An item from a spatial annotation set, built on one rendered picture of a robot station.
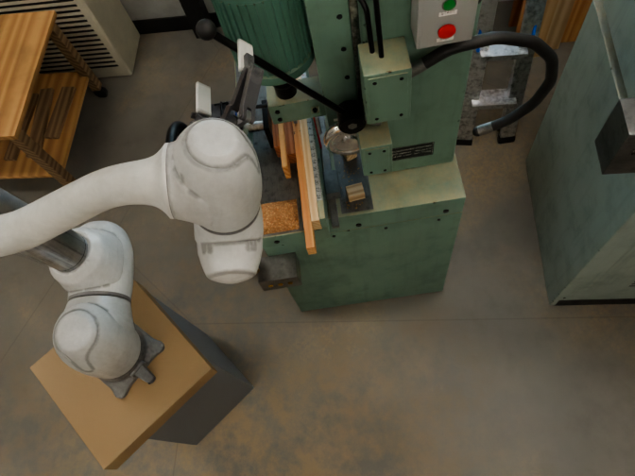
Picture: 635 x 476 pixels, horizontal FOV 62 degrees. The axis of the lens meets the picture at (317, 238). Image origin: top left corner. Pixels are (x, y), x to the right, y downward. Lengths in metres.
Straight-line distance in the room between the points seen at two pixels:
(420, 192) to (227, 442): 1.23
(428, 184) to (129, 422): 1.02
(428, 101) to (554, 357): 1.25
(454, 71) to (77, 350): 1.04
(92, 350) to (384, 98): 0.87
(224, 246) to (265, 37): 0.44
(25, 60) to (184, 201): 1.98
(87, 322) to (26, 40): 1.61
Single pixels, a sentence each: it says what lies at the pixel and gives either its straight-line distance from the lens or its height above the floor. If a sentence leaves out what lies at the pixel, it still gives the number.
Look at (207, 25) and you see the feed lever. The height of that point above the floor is 1.44.
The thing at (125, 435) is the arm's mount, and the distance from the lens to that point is 1.58.
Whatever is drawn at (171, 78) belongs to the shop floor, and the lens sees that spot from 2.98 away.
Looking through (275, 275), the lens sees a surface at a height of 0.62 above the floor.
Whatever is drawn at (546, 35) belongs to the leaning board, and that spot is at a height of 0.13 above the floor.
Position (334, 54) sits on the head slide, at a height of 1.24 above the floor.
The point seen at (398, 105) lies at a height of 1.20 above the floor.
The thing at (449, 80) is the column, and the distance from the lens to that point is 1.21.
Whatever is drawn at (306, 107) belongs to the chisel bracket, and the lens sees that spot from 1.32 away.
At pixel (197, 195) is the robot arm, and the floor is 1.52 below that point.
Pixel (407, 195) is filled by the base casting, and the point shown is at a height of 0.80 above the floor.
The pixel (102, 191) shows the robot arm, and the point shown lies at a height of 1.51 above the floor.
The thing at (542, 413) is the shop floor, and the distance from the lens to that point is 2.15.
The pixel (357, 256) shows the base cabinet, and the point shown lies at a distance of 1.69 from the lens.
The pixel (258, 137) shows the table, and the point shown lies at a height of 0.90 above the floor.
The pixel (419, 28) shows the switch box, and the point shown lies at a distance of 0.99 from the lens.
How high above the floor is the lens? 2.08
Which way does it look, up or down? 65 degrees down
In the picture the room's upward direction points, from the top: 19 degrees counter-clockwise
